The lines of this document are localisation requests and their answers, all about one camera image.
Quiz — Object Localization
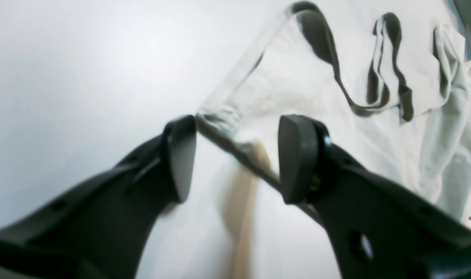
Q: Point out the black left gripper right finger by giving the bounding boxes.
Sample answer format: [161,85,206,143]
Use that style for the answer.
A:
[278,115,471,279]

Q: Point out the grey t-shirt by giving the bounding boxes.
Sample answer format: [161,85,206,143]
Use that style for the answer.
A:
[196,0,471,229]

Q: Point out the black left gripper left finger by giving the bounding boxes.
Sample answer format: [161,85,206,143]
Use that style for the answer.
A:
[0,115,197,279]

